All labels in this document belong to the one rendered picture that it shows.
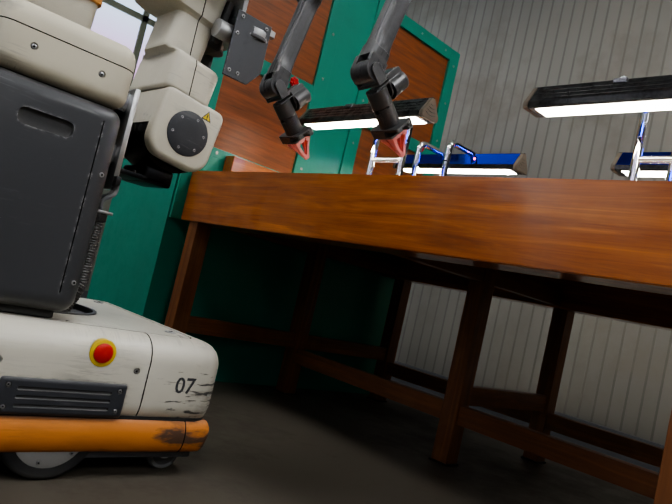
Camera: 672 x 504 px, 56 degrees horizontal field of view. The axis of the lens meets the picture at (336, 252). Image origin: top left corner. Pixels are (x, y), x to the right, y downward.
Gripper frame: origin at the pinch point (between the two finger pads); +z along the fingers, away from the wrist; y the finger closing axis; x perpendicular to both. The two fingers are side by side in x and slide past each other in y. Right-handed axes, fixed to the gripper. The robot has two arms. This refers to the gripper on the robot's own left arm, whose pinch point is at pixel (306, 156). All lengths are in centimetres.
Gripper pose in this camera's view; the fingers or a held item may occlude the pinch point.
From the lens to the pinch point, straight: 209.4
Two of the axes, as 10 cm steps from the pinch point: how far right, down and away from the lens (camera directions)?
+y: -6.7, -1.1, 7.3
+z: 3.8, 8.0, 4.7
